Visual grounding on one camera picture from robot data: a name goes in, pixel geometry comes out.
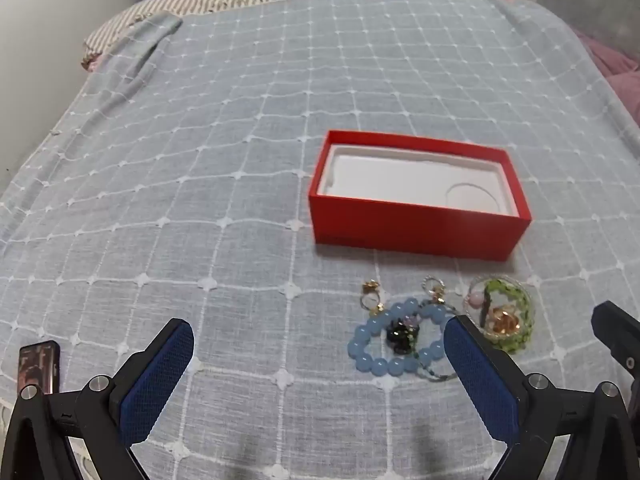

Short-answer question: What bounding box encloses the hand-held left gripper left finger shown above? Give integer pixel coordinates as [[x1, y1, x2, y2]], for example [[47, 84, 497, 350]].
[[0, 317, 195, 480]]

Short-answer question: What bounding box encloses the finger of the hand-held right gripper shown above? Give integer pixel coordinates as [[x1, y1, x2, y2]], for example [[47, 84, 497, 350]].
[[591, 301, 640, 378]]

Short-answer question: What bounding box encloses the striped bed sheet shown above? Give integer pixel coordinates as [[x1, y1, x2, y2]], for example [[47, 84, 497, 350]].
[[81, 0, 488, 71]]

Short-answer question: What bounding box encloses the gold flower ring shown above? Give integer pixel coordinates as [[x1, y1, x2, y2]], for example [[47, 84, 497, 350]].
[[360, 280, 387, 317]]

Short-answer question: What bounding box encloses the green bead bracelet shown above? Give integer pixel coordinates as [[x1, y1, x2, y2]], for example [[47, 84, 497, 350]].
[[470, 275, 536, 356]]

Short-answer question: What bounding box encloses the blue bead bracelet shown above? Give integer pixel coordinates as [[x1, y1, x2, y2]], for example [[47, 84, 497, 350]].
[[348, 297, 453, 375]]

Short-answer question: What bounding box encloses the silver bead ring with charm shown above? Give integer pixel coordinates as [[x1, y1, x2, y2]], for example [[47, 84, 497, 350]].
[[421, 275, 448, 307]]

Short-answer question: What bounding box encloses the black smartphone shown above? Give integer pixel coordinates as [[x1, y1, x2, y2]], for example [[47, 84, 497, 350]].
[[19, 341, 61, 395]]

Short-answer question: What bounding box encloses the red cardboard box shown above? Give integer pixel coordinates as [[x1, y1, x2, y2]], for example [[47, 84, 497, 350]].
[[307, 130, 532, 262]]

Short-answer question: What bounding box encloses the pink pillow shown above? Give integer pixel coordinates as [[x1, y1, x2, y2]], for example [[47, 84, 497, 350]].
[[572, 25, 640, 126]]

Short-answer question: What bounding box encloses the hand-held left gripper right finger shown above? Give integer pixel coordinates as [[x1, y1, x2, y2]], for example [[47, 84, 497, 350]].
[[443, 315, 640, 480]]

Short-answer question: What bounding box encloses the gold ring with green stone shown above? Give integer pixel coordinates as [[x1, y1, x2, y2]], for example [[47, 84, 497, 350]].
[[487, 307, 521, 338]]

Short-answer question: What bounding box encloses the grey checked blanket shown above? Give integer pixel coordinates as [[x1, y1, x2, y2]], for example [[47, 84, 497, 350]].
[[0, 0, 640, 480]]

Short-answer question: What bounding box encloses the black charm ornament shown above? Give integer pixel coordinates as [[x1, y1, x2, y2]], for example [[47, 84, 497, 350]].
[[385, 321, 420, 356]]

